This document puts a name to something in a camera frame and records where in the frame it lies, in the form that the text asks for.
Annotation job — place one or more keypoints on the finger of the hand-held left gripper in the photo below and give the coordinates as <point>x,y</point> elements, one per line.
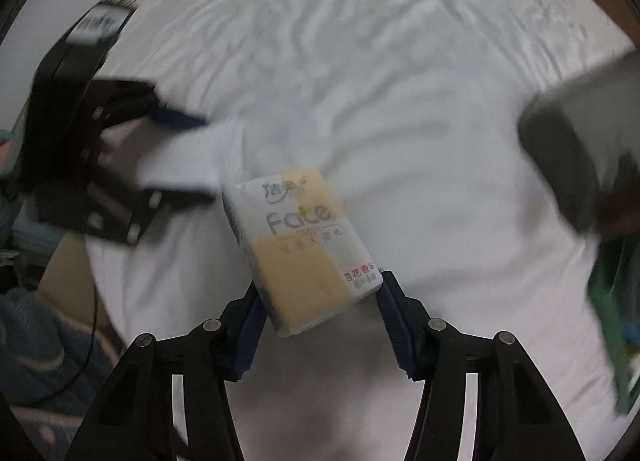
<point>115,211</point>
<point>175,118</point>

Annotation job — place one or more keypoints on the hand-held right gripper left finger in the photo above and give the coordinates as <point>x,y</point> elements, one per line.
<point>250,336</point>

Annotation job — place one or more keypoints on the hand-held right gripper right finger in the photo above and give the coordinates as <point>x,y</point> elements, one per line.
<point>395,331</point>

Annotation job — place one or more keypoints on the white cloth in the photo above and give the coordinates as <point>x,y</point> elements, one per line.
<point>195,156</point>

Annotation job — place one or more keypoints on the white and yellow tissue pack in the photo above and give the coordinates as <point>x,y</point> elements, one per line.
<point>295,251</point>

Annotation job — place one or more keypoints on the green box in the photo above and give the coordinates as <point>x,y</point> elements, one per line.
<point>615,291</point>

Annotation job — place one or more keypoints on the patterned teal rug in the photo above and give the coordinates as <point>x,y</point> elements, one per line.
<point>45,366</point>

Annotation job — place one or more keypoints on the bed with white sheet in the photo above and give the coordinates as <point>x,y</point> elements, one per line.
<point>375,91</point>

